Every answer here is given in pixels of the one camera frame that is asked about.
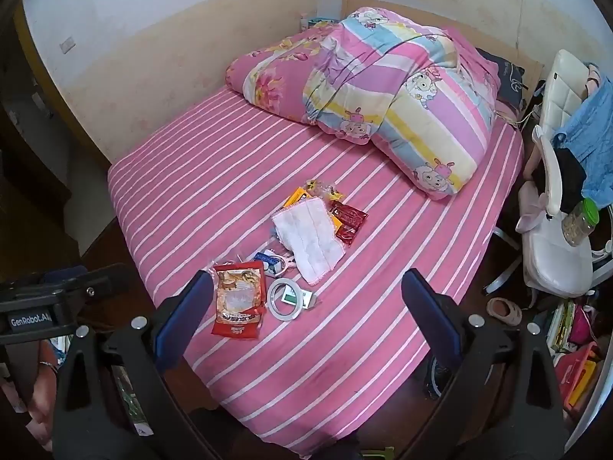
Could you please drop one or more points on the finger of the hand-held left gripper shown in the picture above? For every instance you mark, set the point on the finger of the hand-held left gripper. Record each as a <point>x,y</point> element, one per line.
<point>96,280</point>

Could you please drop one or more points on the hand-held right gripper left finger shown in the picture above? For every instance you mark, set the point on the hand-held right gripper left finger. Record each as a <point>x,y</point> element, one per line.
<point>184,314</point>

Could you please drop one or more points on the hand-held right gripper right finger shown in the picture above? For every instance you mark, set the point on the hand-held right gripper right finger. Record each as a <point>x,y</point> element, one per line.
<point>431,318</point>

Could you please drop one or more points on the clear bottle with blue label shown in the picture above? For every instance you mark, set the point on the clear bottle with blue label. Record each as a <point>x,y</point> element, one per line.
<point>268,259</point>

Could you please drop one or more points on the white cloth with pink edge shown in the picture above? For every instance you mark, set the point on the white cloth with pink edge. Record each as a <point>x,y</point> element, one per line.
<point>306,235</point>

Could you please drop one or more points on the person's left forearm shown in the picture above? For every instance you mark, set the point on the person's left forearm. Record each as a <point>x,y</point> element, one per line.
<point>42,402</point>

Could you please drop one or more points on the red snack packet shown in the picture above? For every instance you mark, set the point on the red snack packet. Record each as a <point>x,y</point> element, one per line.
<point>239,297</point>

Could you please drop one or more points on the pink slipper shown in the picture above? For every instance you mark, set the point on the pink slipper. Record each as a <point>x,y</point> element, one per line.
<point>505,310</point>

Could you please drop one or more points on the clear tape roll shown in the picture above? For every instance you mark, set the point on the clear tape roll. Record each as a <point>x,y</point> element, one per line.
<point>274,309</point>

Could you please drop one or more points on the dark red sauce packet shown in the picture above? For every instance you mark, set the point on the dark red sauce packet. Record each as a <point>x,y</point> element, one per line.
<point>347,237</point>
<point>352,214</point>

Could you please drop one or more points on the dark wooden furniture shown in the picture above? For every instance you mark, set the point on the dark wooden furniture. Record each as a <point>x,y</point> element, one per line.
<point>28,177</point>

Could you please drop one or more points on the small green and white box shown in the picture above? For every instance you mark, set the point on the small green and white box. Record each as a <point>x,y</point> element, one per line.
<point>306,299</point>

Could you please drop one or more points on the pink striped bed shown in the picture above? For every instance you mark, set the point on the pink striped bed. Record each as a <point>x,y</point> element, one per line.
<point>191,177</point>

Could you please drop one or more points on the white chair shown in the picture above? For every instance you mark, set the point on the white chair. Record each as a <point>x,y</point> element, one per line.
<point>555,258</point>

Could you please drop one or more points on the pale pink bow cloth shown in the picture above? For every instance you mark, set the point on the pale pink bow cloth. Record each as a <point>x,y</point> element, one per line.
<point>529,211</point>

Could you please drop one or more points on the orange cardboard box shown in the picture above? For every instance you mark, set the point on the orange cardboard box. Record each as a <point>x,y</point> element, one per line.
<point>297,196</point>

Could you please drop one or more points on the clear plastic wrapper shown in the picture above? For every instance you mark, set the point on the clear plastic wrapper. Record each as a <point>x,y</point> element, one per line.
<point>325,189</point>

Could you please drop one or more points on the clear jar with green lid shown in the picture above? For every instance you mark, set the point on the clear jar with green lid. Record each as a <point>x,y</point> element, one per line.
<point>577,225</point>

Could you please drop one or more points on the black cloth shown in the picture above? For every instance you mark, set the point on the black cloth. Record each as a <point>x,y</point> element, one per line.
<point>570,177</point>

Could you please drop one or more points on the cartoon printed pillow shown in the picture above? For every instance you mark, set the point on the cartoon printed pillow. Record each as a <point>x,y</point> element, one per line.
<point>383,81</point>

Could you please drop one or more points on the blue cloth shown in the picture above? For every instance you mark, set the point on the blue cloth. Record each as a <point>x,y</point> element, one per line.
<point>594,129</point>

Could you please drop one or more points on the dark pillow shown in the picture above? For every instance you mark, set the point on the dark pillow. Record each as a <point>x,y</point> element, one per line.
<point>507,76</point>

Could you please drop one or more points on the teal tissue box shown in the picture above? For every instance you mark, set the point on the teal tissue box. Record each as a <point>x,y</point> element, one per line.
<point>318,21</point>

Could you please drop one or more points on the white wall socket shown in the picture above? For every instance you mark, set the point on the white wall socket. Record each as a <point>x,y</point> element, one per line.
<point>67,45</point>

